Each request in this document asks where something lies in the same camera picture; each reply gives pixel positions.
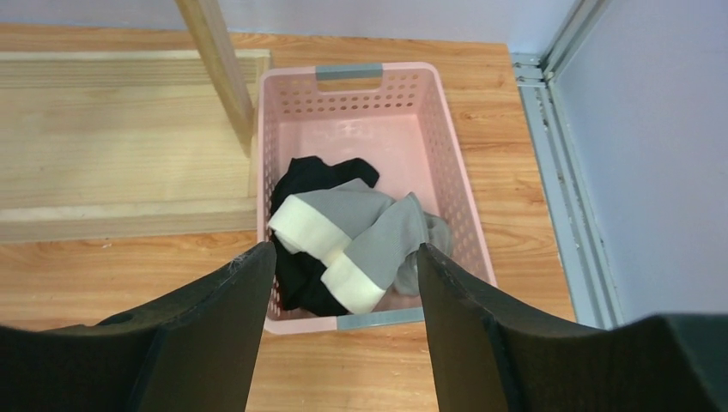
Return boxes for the wooden clothes rack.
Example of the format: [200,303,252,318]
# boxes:
[1,1,272,243]

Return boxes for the black underwear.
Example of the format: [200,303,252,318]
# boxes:
[269,156,379,317]

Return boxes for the grey underwear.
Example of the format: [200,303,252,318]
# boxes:
[267,179,454,316]

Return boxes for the grey aluminium frame rail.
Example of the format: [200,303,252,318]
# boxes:
[511,1,623,329]

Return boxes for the pink perforated plastic basket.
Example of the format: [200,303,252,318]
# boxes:
[256,62,498,336]

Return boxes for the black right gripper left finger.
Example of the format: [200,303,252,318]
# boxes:
[1,242,276,411]

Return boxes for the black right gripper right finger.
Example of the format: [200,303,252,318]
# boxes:
[417,244,727,411]

